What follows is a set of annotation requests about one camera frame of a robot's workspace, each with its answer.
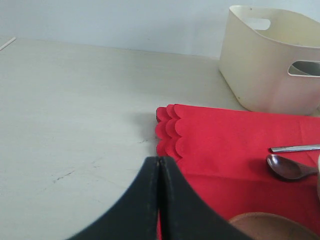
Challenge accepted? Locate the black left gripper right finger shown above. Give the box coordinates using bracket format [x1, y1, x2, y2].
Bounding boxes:
[158, 156, 250, 240]

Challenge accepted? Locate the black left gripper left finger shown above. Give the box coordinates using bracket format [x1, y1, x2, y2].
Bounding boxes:
[70, 156, 159, 240]

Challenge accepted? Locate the stainless steel cup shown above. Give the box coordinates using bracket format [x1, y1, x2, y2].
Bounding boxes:
[292, 61, 320, 76]

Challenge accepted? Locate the brown wooden plate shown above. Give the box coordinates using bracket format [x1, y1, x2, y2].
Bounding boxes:
[229, 212, 320, 240]

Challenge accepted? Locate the red tablecloth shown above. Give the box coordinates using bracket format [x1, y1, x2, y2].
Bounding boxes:
[155, 104, 320, 233]

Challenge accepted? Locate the dark wooden spoon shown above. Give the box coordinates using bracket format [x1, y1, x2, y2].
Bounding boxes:
[265, 154, 318, 181]

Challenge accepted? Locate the silver table knife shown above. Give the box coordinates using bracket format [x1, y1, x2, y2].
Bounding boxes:
[269, 144, 320, 153]

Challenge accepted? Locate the large cream plastic bin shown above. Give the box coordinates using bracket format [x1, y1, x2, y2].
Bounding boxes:
[218, 5, 320, 115]

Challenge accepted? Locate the thin white stick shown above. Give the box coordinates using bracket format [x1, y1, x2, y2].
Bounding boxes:
[0, 36, 17, 51]

